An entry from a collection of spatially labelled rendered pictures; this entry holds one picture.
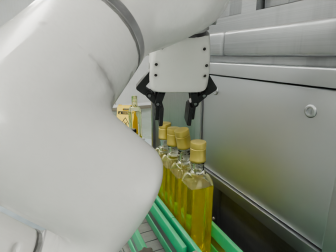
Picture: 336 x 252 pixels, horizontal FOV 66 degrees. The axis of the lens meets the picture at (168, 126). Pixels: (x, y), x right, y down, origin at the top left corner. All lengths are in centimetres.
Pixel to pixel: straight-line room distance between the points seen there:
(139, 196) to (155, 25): 13
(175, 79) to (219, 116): 29
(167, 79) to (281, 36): 24
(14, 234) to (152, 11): 19
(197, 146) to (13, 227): 39
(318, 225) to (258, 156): 17
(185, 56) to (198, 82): 5
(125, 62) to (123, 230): 11
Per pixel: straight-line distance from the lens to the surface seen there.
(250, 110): 61
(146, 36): 21
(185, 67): 43
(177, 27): 24
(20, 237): 23
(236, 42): 65
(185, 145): 60
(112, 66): 18
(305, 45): 51
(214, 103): 71
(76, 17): 18
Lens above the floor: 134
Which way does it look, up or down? 15 degrees down
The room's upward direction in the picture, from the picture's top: straight up
